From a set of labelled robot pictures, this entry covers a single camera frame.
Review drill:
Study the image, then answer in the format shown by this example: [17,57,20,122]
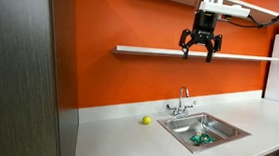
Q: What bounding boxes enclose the long white wall shelf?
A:
[110,44,279,68]

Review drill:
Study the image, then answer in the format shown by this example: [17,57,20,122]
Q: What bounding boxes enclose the chrome faucet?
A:
[165,85,199,120]

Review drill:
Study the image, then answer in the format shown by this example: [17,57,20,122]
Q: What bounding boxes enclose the high white wall shelf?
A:
[111,0,279,22]

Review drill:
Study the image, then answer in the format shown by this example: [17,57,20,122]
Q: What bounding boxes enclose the white backsplash strip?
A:
[77,75,264,139]

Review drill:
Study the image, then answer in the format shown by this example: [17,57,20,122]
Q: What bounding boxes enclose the yellow lemon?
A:
[141,115,152,126]

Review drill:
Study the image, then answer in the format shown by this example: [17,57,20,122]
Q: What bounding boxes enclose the dark wood cabinet panel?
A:
[0,0,73,156]

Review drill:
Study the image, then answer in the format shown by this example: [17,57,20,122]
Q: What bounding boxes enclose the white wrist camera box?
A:
[198,0,252,19]

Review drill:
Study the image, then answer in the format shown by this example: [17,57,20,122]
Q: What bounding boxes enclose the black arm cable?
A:
[217,0,279,32]

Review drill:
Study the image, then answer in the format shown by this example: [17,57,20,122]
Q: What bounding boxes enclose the green snack packet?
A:
[188,131,218,148]

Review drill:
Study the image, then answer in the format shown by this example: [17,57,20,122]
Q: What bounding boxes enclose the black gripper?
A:
[177,9,225,64]

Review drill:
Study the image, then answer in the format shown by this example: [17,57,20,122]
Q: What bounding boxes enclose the stainless steel sink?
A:
[154,109,253,156]

